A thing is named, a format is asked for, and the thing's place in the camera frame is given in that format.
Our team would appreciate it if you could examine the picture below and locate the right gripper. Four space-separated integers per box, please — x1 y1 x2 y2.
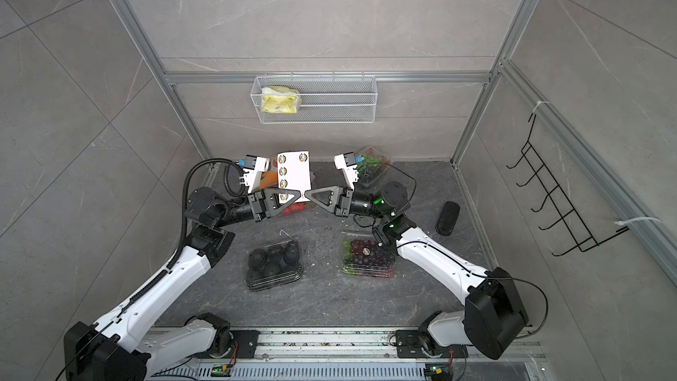
309 187 389 223

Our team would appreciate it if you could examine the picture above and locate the white sticker sheet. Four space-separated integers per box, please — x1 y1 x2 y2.
277 151 311 203

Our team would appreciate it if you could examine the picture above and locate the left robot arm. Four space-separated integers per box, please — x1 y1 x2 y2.
60 187 303 380

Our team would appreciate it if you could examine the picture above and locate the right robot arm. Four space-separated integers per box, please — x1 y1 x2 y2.
304 182 529 360

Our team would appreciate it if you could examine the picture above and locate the black fruit box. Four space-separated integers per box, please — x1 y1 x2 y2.
245 239 304 292

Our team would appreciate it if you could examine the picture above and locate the strawberry box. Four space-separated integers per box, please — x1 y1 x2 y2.
282 202 308 216

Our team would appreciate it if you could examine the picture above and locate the orange shark plush toy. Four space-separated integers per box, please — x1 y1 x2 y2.
259 170 279 190

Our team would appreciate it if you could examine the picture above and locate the green grape box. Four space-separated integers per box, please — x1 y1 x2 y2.
355 146 391 189

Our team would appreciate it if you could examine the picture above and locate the purple grape box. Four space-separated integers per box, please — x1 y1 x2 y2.
341 232 396 278

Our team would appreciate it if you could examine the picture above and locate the yellow packet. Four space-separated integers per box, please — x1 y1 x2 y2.
260 86 301 114

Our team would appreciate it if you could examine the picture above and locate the black oval object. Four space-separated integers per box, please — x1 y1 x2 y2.
435 201 460 236

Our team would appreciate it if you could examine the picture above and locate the black hook rack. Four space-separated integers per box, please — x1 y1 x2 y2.
505 114 630 258

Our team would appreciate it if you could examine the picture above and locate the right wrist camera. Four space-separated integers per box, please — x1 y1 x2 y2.
334 152 361 190

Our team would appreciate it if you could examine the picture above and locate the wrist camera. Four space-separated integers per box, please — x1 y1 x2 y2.
238 155 270 194
334 152 361 190

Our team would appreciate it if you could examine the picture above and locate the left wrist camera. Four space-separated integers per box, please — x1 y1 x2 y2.
238 155 270 194

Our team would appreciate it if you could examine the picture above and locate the white wire basket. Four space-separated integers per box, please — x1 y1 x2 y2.
250 75 378 125

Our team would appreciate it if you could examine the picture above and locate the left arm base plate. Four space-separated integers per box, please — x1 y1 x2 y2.
224 329 260 360

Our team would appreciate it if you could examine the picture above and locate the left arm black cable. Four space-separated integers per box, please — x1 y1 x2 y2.
52 157 250 381

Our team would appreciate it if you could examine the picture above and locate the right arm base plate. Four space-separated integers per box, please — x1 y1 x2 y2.
388 329 468 359

